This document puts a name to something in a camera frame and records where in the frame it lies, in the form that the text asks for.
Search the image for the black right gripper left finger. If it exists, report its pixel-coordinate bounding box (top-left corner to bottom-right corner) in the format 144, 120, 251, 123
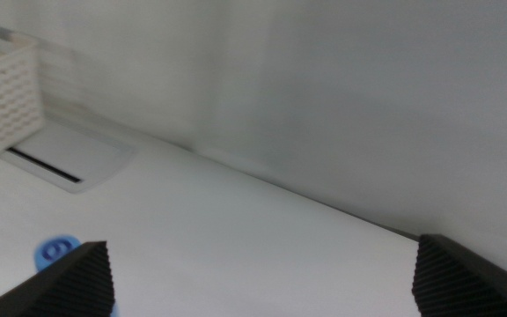
0, 240, 116, 317

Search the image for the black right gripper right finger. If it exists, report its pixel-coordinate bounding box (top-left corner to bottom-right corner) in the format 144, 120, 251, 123
411, 233, 507, 317

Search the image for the clear water bottle blue cap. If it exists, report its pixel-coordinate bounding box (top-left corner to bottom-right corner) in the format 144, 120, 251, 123
34, 233, 121, 317

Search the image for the white perforated plastic basket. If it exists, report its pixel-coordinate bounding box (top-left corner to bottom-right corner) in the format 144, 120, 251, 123
0, 21, 46, 171

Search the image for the white backdrop curtain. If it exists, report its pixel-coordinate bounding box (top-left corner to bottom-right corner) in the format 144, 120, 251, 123
0, 0, 507, 283

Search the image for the silver rectangular table cable flap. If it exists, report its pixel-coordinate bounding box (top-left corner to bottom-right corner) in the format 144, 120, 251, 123
0, 118, 139, 195

